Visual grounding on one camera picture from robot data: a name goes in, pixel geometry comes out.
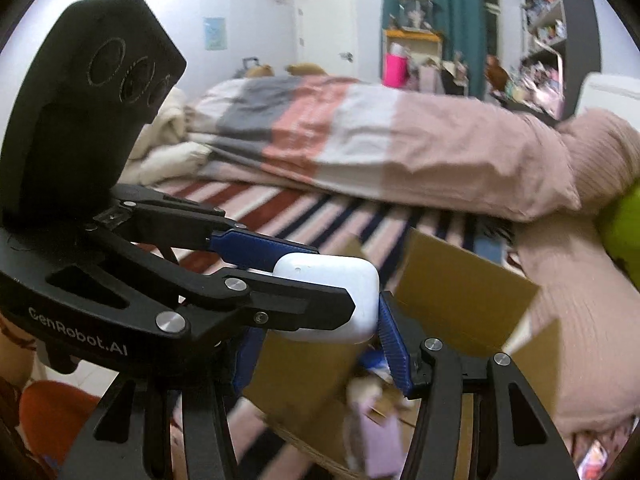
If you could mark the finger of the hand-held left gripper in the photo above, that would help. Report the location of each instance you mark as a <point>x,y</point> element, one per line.
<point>310,305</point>
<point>250,247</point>

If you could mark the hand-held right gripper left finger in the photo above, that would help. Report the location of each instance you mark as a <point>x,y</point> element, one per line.
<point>250,360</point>

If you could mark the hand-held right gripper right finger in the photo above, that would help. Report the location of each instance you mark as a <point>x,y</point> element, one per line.
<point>392,340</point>

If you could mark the white earbud case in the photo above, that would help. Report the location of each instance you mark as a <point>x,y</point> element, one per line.
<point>340,275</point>

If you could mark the brown cardboard box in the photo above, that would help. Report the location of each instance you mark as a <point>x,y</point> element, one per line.
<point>465,300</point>

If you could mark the purple power bank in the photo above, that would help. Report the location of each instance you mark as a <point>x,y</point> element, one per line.
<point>374,440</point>

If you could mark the cream fleece blanket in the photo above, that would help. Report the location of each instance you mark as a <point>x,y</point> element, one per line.
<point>160,150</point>

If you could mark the pink grey patchwork duvet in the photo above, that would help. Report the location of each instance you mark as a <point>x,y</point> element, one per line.
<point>360,130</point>

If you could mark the brown teddy bear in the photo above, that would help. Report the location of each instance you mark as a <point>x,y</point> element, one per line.
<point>261,72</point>
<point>305,69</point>

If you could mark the grey suitcase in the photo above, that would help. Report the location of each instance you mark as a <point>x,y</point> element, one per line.
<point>247,67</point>

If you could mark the pink ribbed pillow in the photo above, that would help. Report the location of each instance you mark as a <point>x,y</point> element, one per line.
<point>585,320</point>

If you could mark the red stool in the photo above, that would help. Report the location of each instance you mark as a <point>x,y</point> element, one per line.
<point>50,410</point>

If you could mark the white door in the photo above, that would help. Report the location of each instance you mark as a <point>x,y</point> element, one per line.
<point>325,35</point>

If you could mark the pink gift bag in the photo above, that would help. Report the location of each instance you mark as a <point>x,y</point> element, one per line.
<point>395,69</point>

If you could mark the floral bed sheet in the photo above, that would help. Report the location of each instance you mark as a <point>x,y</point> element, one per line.
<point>592,457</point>

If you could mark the green pillow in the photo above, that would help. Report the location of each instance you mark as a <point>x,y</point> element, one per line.
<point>622,240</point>

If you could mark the yellow shelf unit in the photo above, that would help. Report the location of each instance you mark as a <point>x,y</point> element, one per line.
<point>412,37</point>

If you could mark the pink striped pillow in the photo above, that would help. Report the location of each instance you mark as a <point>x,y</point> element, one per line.
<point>600,155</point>

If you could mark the brown plush toy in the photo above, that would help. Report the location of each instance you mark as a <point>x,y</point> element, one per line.
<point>497,74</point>

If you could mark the glass display case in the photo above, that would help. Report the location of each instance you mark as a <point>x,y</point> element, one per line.
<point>416,10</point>

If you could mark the teal curtain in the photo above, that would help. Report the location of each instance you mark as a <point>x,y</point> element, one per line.
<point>450,20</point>

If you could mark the white headboard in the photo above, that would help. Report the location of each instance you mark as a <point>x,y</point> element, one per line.
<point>610,95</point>

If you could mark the window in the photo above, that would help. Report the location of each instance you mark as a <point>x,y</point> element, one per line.
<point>490,15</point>

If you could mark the dark bookshelf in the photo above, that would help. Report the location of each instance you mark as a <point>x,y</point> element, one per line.
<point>575,20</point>

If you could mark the blue wall poster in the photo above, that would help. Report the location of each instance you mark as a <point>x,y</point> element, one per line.
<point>215,34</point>

